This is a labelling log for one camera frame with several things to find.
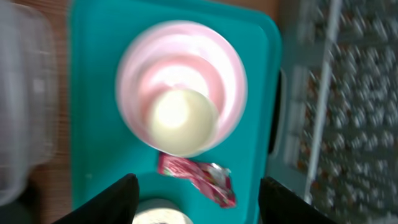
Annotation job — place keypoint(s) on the grey bowl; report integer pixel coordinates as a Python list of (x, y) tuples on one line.
[(159, 211)]

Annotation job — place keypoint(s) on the grey dish rack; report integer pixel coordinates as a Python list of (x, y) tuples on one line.
[(336, 140)]

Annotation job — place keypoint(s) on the pink plate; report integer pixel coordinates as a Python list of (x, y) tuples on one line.
[(181, 55)]

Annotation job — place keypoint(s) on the cream cup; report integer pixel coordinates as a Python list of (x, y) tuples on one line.
[(182, 122)]

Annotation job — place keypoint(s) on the teal plastic tray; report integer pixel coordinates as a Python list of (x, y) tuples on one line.
[(103, 149)]

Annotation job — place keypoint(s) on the clear plastic bin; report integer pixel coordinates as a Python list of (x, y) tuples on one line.
[(29, 96)]

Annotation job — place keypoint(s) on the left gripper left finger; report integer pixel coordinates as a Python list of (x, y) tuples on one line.
[(116, 204)]

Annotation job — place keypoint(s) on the red snack wrapper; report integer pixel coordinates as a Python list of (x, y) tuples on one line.
[(212, 180)]

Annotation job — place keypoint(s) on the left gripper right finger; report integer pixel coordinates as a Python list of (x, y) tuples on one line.
[(279, 205)]

